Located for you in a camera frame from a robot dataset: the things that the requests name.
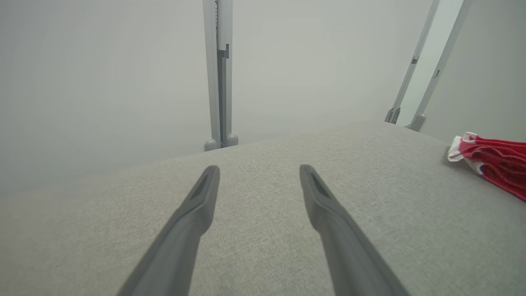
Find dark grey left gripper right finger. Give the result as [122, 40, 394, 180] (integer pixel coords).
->
[299, 164, 411, 296]

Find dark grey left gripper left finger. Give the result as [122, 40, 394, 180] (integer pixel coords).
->
[117, 165, 221, 296]

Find red white-trimmed shorts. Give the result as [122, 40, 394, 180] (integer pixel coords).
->
[447, 132, 526, 203]

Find grey partition post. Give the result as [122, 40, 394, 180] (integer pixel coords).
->
[203, 0, 239, 152]

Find thin grey frame bar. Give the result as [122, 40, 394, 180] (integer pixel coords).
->
[406, 0, 473, 133]
[384, 0, 441, 125]

